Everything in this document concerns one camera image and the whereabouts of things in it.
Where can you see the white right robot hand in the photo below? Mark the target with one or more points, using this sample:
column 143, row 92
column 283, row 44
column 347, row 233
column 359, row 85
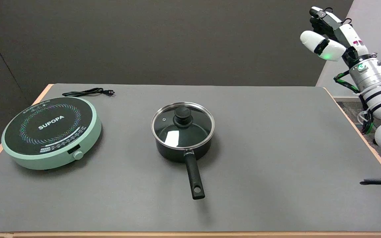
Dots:
column 324, row 49

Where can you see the glass pot lid black knob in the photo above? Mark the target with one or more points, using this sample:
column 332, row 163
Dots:
column 177, row 132

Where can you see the white background panel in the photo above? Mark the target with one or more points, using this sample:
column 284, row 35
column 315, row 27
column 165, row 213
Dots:
column 372, row 19

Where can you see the grey table mat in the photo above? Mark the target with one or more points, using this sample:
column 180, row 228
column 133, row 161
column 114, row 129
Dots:
column 243, row 172

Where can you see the green round induction cooker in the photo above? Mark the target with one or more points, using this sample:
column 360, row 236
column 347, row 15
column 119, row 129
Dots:
column 50, row 132

